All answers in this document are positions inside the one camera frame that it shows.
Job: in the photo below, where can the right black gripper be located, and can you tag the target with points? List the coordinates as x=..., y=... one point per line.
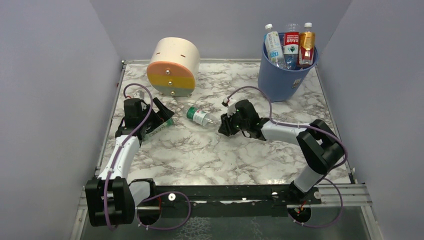
x=228, y=122

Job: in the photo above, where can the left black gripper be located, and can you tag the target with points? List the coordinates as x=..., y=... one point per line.
x=156, y=118

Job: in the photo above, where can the green label tea bottle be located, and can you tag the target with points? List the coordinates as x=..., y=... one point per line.
x=161, y=127

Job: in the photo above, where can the green cap clear bottle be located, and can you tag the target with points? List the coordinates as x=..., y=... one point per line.
x=199, y=116

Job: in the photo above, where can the white blue label tea bottle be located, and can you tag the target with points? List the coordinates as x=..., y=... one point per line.
x=273, y=47

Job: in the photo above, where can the red label clear bottle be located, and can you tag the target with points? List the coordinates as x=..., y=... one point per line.
x=291, y=46

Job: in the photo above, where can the red yellow label juice bottle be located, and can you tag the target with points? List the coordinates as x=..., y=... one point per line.
x=306, y=45

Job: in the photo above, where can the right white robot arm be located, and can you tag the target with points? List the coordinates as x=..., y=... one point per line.
x=320, y=148

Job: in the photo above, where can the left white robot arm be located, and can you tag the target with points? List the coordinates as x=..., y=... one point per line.
x=110, y=199

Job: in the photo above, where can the blue plastic bin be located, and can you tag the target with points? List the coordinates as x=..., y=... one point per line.
x=280, y=84

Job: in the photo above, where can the beige round drum box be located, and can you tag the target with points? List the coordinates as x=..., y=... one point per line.
x=174, y=66

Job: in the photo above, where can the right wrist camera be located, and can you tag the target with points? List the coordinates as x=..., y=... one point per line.
x=230, y=104

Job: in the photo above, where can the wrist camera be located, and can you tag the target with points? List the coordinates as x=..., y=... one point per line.
x=140, y=95
x=230, y=104

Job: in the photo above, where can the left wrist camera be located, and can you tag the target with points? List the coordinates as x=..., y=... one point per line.
x=140, y=95

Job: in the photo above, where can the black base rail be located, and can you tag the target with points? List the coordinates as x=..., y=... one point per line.
x=220, y=201

